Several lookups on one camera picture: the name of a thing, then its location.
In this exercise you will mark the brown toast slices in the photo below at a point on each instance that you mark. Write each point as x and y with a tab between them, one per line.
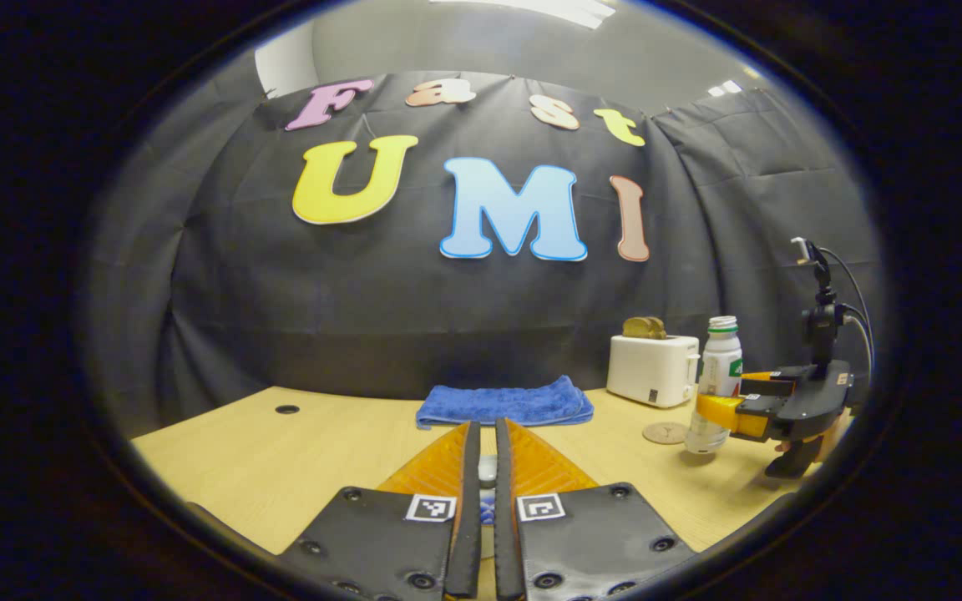
644	327

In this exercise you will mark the blue folded towel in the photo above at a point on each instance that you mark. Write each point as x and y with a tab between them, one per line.
506	405

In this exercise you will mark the small ceiling light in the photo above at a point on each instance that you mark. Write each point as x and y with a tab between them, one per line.
725	87

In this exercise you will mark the white water bottle green label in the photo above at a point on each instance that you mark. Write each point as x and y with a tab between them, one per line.
719	367

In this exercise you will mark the white toaster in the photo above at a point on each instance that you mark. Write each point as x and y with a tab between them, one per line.
648	371

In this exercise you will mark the round wooden coaster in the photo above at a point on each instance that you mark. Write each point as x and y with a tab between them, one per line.
665	432

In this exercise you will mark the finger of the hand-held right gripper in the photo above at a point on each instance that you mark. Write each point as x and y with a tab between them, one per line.
773	384
761	407

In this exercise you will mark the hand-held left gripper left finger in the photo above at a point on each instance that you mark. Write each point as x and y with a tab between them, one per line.
466	534

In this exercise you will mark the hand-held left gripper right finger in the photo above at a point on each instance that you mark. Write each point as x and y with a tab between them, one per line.
508	534

